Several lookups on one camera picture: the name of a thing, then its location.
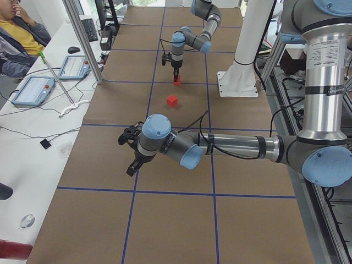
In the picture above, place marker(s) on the near teach pendant tablet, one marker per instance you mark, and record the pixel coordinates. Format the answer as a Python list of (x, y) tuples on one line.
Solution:
[(34, 91)]

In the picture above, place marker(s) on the far teach pendant tablet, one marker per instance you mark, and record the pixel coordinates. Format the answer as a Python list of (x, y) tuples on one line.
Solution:
[(74, 67)]

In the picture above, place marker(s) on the black power adapter box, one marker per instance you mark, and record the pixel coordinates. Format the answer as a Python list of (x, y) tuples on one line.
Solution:
[(107, 35)]

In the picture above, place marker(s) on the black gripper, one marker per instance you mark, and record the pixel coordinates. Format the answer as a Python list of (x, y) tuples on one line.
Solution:
[(175, 66), (141, 158)]

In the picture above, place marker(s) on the black computer mouse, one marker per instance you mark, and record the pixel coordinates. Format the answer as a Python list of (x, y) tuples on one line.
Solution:
[(73, 49)]

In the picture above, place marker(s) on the seated person yellow shirt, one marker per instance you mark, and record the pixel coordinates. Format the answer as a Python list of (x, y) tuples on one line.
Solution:
[(22, 38)]

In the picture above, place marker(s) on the white camera pedestal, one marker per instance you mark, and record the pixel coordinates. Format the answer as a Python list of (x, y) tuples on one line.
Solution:
[(239, 80)]

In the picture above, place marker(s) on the aluminium frame post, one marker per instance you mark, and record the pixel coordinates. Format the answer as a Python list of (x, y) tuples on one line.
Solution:
[(74, 17)]

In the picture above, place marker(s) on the aluminium frame rack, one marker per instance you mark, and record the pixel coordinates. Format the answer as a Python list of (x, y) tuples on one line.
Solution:
[(313, 149)]

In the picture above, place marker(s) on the green tipped metal rod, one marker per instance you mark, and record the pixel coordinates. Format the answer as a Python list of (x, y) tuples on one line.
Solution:
[(40, 54)]

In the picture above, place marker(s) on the red cylinder object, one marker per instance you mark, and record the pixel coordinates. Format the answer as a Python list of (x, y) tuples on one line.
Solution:
[(15, 251)]

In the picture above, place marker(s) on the clear plastic small container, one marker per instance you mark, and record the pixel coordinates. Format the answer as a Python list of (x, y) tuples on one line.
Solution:
[(64, 149)]

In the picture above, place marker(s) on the red cube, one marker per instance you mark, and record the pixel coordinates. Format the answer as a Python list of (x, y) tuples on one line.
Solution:
[(172, 100), (177, 80)]

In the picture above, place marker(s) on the small black square device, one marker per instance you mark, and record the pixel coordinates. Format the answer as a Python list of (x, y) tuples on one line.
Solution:
[(45, 144)]

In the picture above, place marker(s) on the teach pendant tablet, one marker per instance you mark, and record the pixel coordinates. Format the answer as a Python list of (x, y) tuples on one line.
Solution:
[(34, 91), (74, 67)]

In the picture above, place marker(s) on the white curved plastic holder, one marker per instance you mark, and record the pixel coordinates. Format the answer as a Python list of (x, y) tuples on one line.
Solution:
[(73, 106)]

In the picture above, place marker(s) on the black keyboard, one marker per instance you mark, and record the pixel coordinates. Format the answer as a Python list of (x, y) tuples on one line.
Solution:
[(90, 30)]

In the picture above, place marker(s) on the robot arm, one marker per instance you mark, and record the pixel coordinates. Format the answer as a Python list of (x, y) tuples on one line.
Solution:
[(208, 12), (150, 91)]

